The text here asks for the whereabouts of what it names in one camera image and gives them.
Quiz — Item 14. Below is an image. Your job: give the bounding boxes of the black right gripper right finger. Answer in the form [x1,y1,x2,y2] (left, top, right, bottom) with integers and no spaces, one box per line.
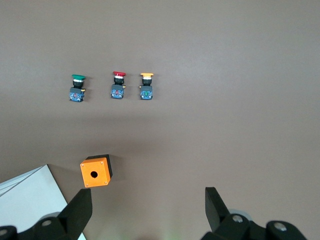
[201,187,270,240]

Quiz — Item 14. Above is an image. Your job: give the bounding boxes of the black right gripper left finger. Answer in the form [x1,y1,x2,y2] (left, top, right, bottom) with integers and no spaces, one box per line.
[16,188,93,240]

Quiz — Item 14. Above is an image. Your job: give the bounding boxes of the green mushroom push button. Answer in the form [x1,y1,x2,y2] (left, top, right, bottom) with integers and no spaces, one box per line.
[69,73,87,103]

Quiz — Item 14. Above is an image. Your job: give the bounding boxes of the white drawer cabinet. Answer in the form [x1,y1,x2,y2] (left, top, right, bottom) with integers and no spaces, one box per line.
[0,163,86,240]

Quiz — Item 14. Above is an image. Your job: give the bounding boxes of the red mushroom push button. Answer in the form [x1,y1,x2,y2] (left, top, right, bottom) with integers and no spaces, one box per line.
[110,71,127,99]

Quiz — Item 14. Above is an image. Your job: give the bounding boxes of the yellow mushroom push button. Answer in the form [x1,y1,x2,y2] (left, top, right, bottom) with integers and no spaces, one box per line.
[139,72,154,101]

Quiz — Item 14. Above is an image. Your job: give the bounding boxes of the orange button enclosure box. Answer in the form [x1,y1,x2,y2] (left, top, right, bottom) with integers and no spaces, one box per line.
[79,154,114,189]

